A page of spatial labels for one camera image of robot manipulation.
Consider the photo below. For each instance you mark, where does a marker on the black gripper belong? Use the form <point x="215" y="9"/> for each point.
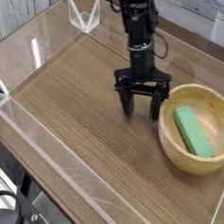
<point x="142" y="78"/>

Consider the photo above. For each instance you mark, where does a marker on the green rectangular block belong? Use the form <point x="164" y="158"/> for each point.
<point x="192" y="133"/>

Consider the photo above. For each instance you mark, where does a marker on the brown wooden bowl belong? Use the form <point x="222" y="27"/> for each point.
<point x="208" y="106"/>

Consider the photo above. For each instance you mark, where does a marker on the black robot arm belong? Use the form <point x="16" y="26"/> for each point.
<point x="140" y="18"/>

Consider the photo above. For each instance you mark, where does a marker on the black table leg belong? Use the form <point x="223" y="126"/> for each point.
<point x="26" y="185"/>

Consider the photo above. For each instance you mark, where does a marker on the clear acrylic corner bracket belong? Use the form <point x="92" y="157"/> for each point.
<point x="84" y="21"/>

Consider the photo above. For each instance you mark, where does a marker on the clear acrylic front wall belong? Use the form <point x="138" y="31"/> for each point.
<point x="71" y="183"/>

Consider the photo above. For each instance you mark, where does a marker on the grey metal base plate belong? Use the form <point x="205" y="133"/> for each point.
<point x="41" y="210"/>

